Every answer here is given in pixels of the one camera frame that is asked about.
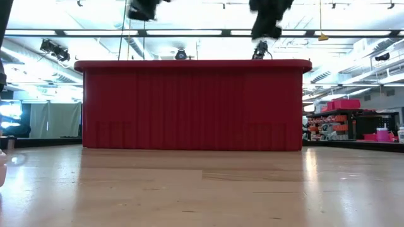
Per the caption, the red plastic bin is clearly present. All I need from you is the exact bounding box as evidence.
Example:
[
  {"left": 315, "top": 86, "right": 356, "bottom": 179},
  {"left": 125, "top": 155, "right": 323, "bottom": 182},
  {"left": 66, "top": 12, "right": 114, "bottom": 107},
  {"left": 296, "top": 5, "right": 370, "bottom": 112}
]
[{"left": 73, "top": 59, "right": 313, "bottom": 152}]

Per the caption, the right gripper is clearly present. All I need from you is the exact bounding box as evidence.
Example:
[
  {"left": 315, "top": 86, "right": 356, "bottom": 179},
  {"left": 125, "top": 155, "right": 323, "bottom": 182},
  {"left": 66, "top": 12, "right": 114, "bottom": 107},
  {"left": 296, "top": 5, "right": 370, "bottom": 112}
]
[{"left": 248, "top": 0, "right": 295, "bottom": 41}]

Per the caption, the small red storage bin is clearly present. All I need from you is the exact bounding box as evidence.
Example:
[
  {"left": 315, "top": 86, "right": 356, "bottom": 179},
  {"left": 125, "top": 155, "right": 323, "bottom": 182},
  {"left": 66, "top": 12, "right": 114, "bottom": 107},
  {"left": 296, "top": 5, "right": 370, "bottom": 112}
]
[{"left": 319, "top": 100, "right": 336, "bottom": 114}]

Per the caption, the black pegboard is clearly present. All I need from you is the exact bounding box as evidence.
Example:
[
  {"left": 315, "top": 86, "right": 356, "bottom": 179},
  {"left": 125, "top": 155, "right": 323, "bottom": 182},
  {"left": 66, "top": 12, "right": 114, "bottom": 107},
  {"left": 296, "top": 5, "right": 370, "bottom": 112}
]
[{"left": 356, "top": 111, "right": 400, "bottom": 141}]

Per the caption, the black mounted camera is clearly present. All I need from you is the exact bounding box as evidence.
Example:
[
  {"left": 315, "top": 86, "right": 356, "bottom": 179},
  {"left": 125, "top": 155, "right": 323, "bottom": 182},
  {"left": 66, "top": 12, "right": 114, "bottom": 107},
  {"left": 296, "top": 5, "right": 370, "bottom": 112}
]
[{"left": 251, "top": 40, "right": 273, "bottom": 61}]

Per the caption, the black parts shelf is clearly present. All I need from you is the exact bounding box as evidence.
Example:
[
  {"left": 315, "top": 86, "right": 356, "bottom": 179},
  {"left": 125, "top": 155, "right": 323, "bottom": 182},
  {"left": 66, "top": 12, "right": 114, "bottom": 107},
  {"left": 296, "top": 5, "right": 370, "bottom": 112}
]
[{"left": 302, "top": 108, "right": 359, "bottom": 142}]

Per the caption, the dark hanging cable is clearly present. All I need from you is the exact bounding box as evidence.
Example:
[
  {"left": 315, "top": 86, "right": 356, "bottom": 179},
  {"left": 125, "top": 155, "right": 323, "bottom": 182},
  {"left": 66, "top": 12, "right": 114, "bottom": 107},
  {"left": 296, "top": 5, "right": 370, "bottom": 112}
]
[{"left": 117, "top": 0, "right": 128, "bottom": 61}]

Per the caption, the large red storage bin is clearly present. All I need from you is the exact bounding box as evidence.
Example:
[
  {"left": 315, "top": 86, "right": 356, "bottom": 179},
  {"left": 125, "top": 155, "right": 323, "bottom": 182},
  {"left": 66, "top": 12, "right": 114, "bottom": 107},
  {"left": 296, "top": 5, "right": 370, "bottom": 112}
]
[{"left": 332, "top": 98, "right": 361, "bottom": 110}]

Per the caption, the black light track bar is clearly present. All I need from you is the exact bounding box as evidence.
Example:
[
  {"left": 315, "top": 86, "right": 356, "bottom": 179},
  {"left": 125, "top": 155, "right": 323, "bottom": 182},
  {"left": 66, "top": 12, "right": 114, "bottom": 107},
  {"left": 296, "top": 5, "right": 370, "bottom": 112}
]
[{"left": 4, "top": 28, "right": 404, "bottom": 37}]

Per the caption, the grey curtain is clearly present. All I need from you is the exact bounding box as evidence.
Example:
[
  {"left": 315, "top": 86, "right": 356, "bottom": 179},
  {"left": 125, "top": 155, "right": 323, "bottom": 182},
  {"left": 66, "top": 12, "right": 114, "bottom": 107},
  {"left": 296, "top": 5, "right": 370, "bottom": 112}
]
[{"left": 28, "top": 101, "right": 83, "bottom": 139}]

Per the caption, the pink plastic container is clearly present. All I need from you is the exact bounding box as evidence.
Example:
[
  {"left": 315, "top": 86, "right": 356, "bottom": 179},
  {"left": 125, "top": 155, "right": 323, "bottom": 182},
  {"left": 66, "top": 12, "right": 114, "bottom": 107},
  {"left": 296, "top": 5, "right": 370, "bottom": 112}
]
[{"left": 376, "top": 127, "right": 391, "bottom": 143}]

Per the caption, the black spotlight cluster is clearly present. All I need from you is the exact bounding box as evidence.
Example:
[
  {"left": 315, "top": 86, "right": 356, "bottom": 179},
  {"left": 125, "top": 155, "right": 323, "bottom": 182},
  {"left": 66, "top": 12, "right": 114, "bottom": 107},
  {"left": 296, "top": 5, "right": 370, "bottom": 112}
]
[{"left": 39, "top": 38, "right": 71, "bottom": 63}]

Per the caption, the pale hanging cable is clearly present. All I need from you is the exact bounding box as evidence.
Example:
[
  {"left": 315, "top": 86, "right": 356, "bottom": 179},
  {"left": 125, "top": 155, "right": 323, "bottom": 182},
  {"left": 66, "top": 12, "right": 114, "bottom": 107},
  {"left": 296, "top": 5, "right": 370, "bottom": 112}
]
[{"left": 126, "top": 18, "right": 133, "bottom": 61}]

